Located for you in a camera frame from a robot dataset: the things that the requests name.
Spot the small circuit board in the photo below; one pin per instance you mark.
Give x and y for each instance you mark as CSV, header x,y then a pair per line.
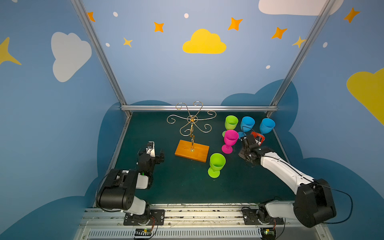
x,y
142,234
268,234

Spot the aluminium frame post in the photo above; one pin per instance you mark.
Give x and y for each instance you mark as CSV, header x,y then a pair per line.
x,y
311,38
88,26

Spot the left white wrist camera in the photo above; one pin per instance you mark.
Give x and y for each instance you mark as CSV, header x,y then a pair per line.
x,y
150,149

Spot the left small circuit board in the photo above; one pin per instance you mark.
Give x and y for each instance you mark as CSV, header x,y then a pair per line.
x,y
142,234

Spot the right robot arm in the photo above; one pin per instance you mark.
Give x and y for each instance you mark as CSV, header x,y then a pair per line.
x,y
314,203

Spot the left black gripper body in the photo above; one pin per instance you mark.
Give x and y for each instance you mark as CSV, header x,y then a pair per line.
x,y
159,157

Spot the green wine glass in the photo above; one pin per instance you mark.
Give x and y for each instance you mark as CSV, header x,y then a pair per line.
x,y
230,123
217,162

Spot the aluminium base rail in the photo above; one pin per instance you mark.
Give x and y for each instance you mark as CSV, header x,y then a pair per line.
x,y
217,221

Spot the right aluminium frame post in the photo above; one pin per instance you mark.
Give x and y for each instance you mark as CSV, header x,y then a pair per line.
x,y
311,38

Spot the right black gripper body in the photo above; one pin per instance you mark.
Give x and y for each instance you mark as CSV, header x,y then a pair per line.
x,y
250,147

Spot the blue wine glass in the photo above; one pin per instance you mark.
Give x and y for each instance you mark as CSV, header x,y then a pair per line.
x,y
246,126
267,125

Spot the red wine glass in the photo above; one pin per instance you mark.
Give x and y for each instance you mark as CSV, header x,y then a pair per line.
x,y
259,136

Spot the pink wine glass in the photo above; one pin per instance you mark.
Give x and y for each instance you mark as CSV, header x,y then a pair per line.
x,y
230,139

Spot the right small circuit board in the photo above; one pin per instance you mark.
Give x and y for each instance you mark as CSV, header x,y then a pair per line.
x,y
268,234

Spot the left aluminium frame post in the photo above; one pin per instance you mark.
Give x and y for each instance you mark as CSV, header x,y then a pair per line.
x,y
88,26

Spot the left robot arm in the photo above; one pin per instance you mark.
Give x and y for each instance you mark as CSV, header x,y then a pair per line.
x,y
118,190

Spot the wooden base wire glass rack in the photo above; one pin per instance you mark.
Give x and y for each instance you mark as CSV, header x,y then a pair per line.
x,y
189,149

